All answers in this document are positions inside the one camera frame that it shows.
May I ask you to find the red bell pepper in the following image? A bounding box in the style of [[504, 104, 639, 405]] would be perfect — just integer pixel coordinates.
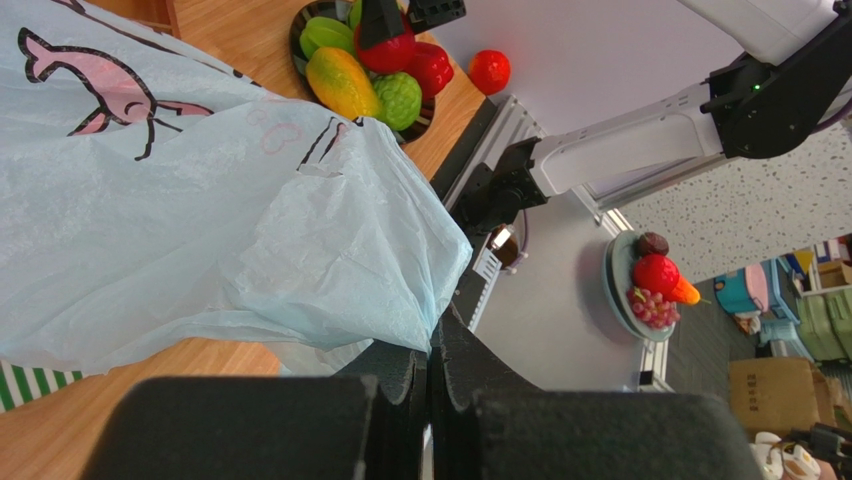
[[404, 42, 454, 100]]

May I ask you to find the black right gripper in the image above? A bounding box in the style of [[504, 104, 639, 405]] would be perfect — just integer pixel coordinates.
[[359, 0, 466, 50]]

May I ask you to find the red apple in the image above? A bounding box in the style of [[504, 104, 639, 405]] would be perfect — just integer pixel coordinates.
[[354, 14, 416, 75]]

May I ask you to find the light green starfruit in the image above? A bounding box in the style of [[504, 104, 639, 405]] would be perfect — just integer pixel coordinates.
[[299, 16, 356, 60]]

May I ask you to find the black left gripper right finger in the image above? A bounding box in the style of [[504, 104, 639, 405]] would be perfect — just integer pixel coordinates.
[[429, 307, 760, 479]]

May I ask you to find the green white striped cloth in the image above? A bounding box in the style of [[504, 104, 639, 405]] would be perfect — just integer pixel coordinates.
[[1, 361, 85, 413]]

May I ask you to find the orange red wrinkled fruit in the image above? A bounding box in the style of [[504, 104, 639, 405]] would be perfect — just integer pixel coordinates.
[[468, 50, 512, 96]]

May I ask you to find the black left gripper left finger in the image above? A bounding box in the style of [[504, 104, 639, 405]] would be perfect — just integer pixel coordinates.
[[82, 342, 427, 479]]

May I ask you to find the brown wooden divided tray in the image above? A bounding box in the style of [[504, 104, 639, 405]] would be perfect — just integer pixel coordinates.
[[89, 0, 181, 38]]

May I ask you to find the cardboard box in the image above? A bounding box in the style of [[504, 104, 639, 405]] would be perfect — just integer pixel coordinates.
[[728, 357, 836, 437]]

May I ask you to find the green watermelon toy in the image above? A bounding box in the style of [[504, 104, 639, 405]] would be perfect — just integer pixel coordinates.
[[347, 0, 406, 33]]

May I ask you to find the distant plate of fruit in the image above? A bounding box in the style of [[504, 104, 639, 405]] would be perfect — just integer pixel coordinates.
[[602, 231, 702, 343]]

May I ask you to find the yellow green mango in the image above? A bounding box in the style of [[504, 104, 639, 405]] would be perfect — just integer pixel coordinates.
[[305, 47, 383, 120]]

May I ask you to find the light blue printed plastic bag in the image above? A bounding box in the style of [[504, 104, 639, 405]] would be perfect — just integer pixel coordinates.
[[1, 1, 472, 374]]

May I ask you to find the green custard apple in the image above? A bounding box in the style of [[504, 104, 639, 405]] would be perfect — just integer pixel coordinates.
[[372, 72, 422, 131]]

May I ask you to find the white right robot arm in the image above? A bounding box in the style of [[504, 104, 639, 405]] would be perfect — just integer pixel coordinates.
[[451, 1, 851, 236]]

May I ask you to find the black round plate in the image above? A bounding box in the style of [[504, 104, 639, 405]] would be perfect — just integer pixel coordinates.
[[288, 1, 436, 146]]

